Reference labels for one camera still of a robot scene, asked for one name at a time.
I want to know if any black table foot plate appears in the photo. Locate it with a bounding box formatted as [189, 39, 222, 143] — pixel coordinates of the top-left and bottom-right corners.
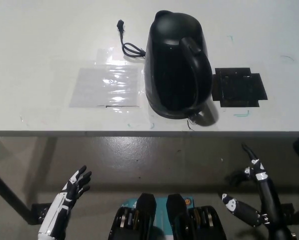
[30, 203, 52, 225]
[279, 202, 296, 217]

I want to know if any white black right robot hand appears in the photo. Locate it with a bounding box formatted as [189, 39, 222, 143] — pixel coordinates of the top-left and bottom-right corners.
[221, 142, 288, 232]

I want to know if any black electric kettle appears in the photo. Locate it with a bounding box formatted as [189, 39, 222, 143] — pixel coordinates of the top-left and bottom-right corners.
[143, 9, 214, 120]

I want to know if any clear plastic sheet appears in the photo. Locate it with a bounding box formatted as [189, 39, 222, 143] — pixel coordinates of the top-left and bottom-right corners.
[68, 66, 142, 109]

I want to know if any black tape square patch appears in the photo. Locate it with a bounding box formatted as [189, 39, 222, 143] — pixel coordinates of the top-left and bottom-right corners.
[211, 66, 269, 109]

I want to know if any black power cord with plug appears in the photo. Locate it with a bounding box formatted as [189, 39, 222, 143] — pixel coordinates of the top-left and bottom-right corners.
[116, 19, 147, 59]

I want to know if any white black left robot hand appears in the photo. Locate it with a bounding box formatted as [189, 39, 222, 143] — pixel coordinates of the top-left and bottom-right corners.
[37, 165, 93, 238]

